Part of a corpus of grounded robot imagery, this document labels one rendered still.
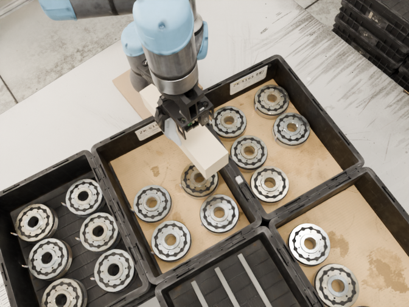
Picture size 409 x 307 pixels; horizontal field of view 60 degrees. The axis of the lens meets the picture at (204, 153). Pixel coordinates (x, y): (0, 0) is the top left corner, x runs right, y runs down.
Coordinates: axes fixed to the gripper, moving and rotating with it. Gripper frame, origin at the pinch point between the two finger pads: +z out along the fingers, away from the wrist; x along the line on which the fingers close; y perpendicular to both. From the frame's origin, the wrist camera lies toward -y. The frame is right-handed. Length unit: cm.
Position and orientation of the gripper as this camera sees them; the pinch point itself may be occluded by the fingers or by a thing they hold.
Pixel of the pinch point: (182, 124)
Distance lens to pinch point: 77.2
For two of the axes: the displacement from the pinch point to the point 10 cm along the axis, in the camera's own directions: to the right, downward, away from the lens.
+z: 0.6, 3.9, 9.2
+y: 6.1, 7.1, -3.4
